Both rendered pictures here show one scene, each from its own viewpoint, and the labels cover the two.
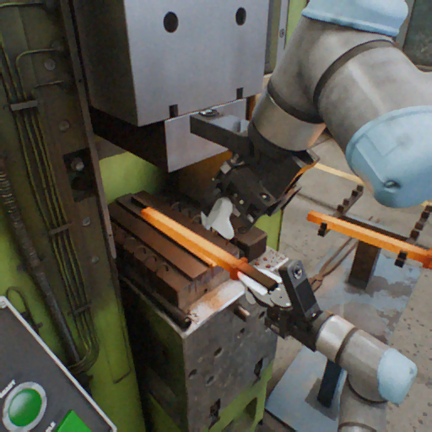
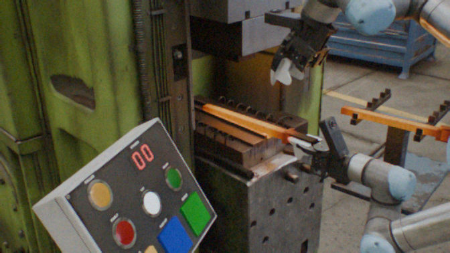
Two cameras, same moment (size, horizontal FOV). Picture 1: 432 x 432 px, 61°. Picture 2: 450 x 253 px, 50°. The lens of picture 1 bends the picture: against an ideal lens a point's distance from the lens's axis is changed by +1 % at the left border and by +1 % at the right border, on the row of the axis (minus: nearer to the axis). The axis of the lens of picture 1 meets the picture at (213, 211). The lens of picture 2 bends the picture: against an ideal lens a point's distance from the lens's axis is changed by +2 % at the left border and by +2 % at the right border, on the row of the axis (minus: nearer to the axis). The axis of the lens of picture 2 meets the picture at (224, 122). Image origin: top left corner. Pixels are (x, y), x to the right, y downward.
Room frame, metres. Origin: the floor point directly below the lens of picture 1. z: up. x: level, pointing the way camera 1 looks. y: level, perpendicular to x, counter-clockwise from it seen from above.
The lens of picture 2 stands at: (-0.64, 0.12, 1.64)
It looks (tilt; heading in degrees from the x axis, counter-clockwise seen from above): 25 degrees down; 0
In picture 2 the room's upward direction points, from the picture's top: 1 degrees counter-clockwise
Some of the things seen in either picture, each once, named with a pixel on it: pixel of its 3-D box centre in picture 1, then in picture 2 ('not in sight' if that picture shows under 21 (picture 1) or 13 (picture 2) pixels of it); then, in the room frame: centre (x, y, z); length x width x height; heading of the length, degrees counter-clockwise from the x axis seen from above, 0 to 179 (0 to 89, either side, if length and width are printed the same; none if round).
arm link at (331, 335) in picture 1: (335, 336); (361, 168); (0.44, -0.22, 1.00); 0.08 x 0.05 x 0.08; 134
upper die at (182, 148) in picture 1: (144, 109); (215, 20); (0.80, 0.15, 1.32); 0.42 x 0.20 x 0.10; 44
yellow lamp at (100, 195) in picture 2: not in sight; (100, 195); (0.09, 0.36, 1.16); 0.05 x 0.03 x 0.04; 134
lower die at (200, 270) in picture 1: (158, 239); (218, 127); (0.80, 0.15, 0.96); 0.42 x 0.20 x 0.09; 44
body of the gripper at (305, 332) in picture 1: (297, 315); (333, 160); (0.50, -0.17, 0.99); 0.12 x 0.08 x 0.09; 44
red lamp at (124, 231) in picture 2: not in sight; (124, 232); (0.08, 0.32, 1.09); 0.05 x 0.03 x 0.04; 134
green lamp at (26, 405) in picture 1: (24, 407); (173, 178); (0.26, 0.24, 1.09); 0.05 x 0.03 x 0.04; 134
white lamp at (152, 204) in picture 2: not in sight; (151, 203); (0.17, 0.28, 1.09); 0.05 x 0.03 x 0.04; 134
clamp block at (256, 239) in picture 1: (241, 239); (286, 126); (0.81, -0.08, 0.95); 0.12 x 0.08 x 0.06; 44
